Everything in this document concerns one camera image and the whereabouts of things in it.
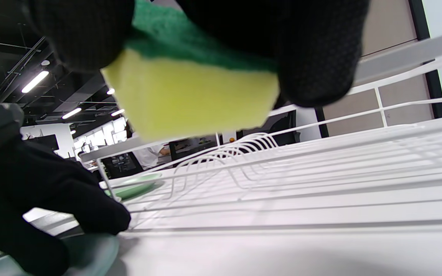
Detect person's right hand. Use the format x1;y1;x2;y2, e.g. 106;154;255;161
25;0;371;108

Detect person's left hand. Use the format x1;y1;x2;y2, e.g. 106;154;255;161
0;135;132;276

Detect pale green plate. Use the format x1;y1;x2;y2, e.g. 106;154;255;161
104;172;163;200
0;233;120;276

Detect yellow and green sponge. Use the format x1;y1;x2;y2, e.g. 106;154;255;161
100;0;281;142

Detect black computer monitor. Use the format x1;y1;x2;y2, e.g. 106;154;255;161
168;137;218;163

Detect black door frame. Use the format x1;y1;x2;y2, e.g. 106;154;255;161
408;0;442;119

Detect white wire dish rack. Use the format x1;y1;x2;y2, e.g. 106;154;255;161
80;28;442;234

